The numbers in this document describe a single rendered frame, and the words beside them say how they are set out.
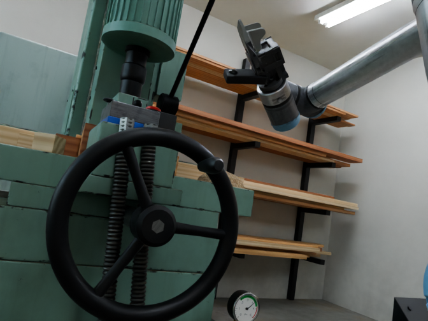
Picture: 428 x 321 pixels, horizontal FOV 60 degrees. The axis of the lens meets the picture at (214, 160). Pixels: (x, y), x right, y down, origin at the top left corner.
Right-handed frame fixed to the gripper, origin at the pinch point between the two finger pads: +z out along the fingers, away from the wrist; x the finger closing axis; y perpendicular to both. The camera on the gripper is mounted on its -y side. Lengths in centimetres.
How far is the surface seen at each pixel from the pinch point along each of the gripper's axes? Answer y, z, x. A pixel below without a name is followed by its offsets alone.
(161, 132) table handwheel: -20.5, 12.5, 43.8
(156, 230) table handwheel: -27, 5, 55
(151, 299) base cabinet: -40, -17, 50
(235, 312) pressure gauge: -27, -26, 55
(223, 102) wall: -22, -171, -219
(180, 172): -29.1, -16.9, 20.6
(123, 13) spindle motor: -22.5, 16.9, 2.0
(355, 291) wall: 12, -369, -81
